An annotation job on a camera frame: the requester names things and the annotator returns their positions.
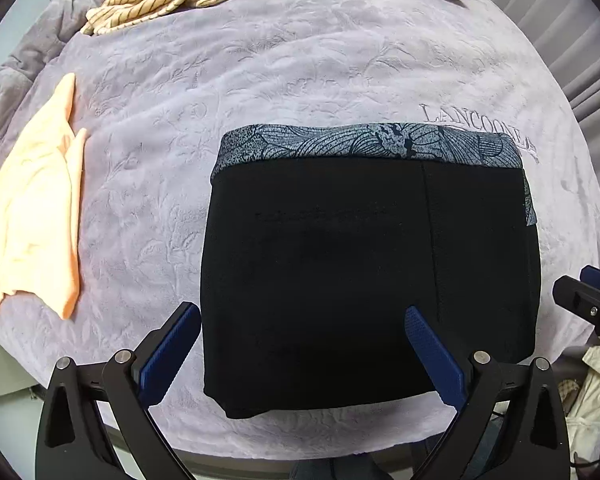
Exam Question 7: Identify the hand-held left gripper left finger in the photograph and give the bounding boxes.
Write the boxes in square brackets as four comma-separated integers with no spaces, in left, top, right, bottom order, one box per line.
[35,301,202,480]

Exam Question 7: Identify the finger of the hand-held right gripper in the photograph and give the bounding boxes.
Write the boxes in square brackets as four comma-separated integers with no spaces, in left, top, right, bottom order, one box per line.
[552,265,600,333]

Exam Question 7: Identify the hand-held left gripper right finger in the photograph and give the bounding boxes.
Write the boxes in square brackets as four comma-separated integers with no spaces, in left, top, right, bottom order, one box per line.
[404,306,573,480]

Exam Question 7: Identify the black pants with patterned waistband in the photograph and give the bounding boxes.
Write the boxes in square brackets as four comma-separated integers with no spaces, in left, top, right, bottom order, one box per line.
[200,122,543,421]

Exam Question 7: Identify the cream cloth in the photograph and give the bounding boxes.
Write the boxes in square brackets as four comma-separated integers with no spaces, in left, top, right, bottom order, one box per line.
[560,345,600,467]

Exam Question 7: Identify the orange garment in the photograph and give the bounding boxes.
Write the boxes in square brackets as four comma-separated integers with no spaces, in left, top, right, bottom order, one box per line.
[0,72,90,320]

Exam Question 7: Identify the grey curtain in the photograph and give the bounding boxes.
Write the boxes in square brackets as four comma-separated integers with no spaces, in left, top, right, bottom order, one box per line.
[472,0,600,128]

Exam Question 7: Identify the lavender embossed blanket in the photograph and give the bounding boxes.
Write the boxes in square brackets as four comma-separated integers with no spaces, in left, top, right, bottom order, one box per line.
[0,0,600,461]

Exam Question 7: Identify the grey quilt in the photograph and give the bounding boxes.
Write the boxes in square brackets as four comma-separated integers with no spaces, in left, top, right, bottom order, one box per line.
[0,0,156,126]

